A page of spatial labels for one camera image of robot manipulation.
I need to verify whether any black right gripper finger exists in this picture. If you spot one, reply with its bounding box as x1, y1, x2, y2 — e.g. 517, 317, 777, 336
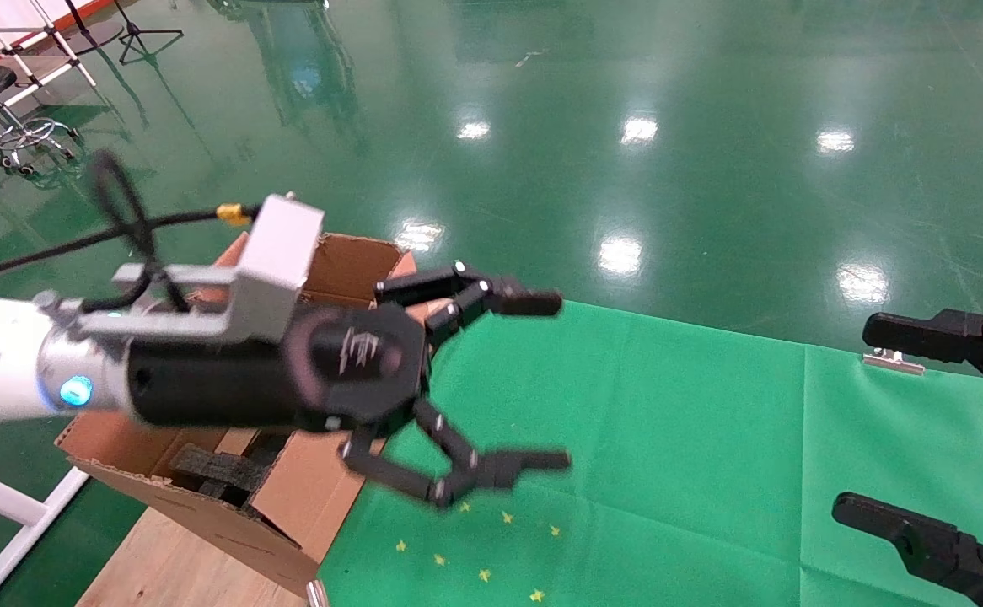
832, 492, 983, 607
861, 310, 983, 414

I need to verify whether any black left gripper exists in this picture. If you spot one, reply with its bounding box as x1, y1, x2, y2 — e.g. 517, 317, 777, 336
125, 261, 573, 509

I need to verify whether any small cardboard box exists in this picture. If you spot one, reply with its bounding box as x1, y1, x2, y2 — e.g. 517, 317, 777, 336
302, 234, 450, 328

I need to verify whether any large open cardboard carton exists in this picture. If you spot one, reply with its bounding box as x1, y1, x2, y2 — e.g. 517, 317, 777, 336
55, 236, 391, 595

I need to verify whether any green table cloth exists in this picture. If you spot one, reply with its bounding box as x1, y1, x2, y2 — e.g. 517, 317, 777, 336
319, 299, 983, 607

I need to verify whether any black foam block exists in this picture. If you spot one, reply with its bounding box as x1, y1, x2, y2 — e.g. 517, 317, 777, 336
173, 443, 280, 505

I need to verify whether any light wooden table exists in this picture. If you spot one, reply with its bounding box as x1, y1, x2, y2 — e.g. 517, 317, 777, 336
78, 506, 311, 607

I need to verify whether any black tripod stand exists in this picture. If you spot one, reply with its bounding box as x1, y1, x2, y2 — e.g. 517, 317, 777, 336
66, 0, 185, 67

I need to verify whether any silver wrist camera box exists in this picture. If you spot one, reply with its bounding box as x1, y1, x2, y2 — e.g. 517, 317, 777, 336
35, 194, 326, 342

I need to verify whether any black cable with yellow tag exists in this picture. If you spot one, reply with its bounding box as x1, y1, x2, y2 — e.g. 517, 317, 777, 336
0, 150, 263, 314

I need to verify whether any white tube frame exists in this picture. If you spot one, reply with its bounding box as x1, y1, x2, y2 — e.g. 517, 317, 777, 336
0, 459, 92, 607

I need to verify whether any white metal rack frame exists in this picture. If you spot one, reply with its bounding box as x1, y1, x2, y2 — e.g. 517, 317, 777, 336
0, 0, 98, 174

